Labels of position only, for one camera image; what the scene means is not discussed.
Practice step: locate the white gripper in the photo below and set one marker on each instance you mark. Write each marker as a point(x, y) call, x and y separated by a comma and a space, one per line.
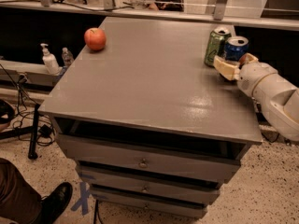
point(251, 76)

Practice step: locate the blue pepsi can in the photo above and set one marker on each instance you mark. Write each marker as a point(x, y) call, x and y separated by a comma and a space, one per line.
point(235, 47)

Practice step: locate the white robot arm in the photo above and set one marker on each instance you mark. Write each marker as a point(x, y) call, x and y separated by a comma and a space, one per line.
point(279, 99)

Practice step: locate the green soda can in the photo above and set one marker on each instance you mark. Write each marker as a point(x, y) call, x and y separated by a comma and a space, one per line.
point(216, 43)

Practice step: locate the grey drawer cabinet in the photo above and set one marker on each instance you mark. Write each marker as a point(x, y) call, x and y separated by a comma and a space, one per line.
point(150, 87)

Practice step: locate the middle drawer front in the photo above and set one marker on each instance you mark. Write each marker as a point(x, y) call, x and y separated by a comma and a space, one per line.
point(105, 178)

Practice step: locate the drawer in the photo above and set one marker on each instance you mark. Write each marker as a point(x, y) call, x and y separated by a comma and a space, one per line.
point(105, 178)
point(149, 202)
point(147, 159)

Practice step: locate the red apple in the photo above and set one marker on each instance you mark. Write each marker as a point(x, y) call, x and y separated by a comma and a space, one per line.
point(95, 39)

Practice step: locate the bottom drawer front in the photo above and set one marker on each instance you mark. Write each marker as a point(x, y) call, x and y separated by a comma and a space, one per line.
point(149, 202)

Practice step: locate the top drawer front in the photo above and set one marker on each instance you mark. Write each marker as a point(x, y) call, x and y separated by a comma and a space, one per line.
point(147, 159)

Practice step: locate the clear plastic bottle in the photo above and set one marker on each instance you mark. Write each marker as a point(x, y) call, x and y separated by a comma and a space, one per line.
point(67, 57)

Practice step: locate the white pump bottle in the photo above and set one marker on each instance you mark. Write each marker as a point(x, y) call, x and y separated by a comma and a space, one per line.
point(49, 60)

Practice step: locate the blue tape cross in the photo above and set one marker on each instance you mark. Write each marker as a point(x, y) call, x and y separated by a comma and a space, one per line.
point(83, 202)

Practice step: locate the black stand leg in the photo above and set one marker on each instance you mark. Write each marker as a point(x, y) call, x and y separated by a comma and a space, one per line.
point(32, 147)

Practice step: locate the black leather shoe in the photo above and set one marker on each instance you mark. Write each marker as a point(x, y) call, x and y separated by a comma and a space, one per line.
point(55, 204)

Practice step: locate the brown trouser leg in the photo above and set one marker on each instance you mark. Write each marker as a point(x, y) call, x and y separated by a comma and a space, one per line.
point(18, 200)

